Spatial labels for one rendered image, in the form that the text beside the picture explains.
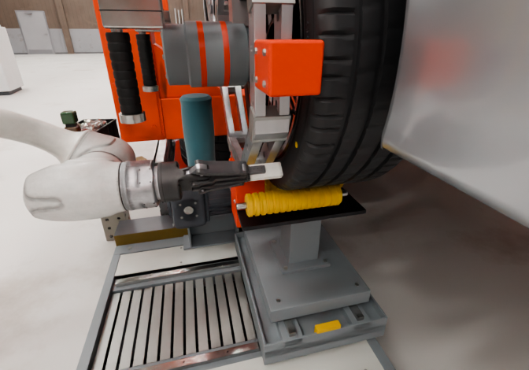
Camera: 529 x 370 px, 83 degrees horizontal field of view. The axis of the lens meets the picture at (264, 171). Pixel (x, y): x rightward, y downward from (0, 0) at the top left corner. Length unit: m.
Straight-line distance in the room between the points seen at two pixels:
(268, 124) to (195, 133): 0.38
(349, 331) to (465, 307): 0.55
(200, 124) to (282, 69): 0.48
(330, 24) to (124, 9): 0.31
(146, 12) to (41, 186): 0.32
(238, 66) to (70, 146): 0.38
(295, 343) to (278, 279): 0.18
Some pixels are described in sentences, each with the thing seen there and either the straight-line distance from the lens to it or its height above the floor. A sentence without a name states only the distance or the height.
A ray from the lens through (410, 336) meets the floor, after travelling 1.20.
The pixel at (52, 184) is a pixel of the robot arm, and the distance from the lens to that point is 0.58.
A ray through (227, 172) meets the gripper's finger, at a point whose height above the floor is 0.67.
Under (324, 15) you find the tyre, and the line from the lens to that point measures 0.47.
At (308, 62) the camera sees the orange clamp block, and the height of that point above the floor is 0.86.
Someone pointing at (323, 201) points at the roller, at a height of 0.51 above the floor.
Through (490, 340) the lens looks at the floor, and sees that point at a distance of 1.32.
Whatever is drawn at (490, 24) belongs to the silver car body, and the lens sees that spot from 0.34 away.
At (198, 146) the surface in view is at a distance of 0.87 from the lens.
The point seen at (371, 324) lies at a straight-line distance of 0.99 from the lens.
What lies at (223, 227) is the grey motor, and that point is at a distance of 1.38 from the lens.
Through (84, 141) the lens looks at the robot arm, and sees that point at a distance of 0.71.
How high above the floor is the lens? 0.89
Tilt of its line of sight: 24 degrees down
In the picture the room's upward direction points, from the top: straight up
